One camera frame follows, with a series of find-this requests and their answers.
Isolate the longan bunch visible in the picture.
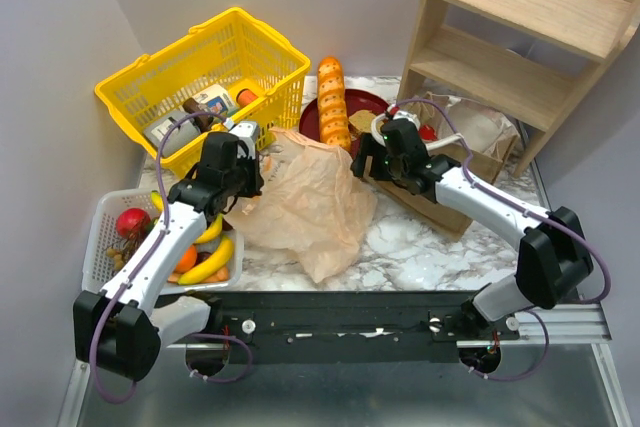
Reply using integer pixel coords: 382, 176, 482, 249
104, 242, 131, 272

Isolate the dark red round plate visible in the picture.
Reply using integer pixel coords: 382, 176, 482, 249
298, 88, 389, 157

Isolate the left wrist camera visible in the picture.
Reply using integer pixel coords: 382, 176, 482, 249
230, 120, 260, 158

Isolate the orange capped bottle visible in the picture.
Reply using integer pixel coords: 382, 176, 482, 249
236, 89, 259, 108

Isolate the burlap tote bag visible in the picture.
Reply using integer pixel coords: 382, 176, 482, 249
364, 91, 519, 241

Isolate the wooden shelf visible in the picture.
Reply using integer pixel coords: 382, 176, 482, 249
398, 0, 639, 175

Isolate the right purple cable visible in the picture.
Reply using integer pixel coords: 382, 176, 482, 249
389, 97, 612, 382

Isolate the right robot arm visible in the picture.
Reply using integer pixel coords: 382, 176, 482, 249
351, 119, 593, 330

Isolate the white carton in basket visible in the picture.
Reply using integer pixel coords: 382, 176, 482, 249
193, 84, 239, 117

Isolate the grey box in basket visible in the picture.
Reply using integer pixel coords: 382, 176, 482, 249
143, 109, 201, 158

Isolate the peach plastic grocery bag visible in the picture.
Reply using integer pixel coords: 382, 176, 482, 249
225, 127, 377, 284

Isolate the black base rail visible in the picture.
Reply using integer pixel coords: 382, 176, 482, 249
186, 291, 519, 365

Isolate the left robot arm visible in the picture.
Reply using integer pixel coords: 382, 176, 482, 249
73, 121, 263, 381

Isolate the brown bread slice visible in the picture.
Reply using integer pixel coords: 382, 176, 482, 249
348, 110, 385, 140

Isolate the red Konfeti candy bag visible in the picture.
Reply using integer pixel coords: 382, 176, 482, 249
418, 125, 438, 143

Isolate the long orange bread loaf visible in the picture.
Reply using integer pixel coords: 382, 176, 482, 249
317, 56, 351, 152

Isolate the yellow plastic shopping basket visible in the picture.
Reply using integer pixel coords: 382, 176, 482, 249
95, 7, 311, 156

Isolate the brown bottle in basket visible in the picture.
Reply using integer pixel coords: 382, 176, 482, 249
182, 97, 215, 132

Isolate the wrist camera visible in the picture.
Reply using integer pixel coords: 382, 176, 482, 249
385, 105, 421, 130
230, 120, 260, 158

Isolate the front yellow banana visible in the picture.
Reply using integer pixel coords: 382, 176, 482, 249
177, 235, 235, 285

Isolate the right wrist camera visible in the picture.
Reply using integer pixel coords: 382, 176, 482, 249
385, 105, 421, 130

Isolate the yellow banana bunch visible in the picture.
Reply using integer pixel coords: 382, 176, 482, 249
150, 190, 224, 244

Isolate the orange fruit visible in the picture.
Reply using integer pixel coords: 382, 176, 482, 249
174, 245, 198, 274

